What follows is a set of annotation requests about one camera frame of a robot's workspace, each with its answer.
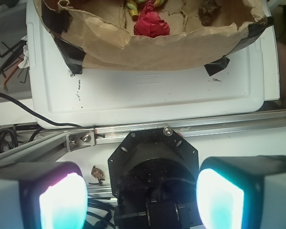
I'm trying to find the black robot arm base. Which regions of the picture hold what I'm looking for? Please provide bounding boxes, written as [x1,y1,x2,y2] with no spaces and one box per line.
[108,127,202,229]

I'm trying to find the brown paper-lined box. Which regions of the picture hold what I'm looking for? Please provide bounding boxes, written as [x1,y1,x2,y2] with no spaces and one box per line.
[33,0,274,74]

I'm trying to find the dark rough rock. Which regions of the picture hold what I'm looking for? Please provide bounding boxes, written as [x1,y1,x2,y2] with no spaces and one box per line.
[198,0,222,26]

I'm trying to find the white plastic tray lid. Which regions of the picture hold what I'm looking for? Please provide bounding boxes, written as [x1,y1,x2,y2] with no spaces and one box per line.
[26,1,280,127]

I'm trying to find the black hex keys set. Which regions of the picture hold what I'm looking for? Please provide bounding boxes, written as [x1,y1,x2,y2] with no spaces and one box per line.
[0,39,27,87]

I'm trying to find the black cable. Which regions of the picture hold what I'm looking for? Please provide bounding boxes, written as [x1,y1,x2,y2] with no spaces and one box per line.
[0,89,77,127]

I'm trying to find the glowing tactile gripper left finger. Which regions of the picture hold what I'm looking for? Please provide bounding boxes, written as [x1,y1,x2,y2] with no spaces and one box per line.
[0,162,88,229]

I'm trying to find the aluminium extrusion rail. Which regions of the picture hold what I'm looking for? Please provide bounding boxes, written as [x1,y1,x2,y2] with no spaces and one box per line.
[0,110,286,172]

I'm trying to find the metal corner bracket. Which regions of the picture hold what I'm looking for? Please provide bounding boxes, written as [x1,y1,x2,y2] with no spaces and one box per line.
[66,131,95,152]

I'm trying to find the red paper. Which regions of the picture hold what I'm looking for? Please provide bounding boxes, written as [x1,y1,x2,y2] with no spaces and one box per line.
[133,4,170,38]

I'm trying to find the multicolour braided rope toy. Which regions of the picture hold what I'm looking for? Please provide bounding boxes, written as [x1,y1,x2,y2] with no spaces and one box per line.
[126,0,166,21]

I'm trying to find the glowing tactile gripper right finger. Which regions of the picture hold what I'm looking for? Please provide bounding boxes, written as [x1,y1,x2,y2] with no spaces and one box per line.
[196,155,286,229]

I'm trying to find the orange hex key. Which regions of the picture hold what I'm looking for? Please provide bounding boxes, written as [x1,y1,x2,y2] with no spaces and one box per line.
[2,59,23,92]

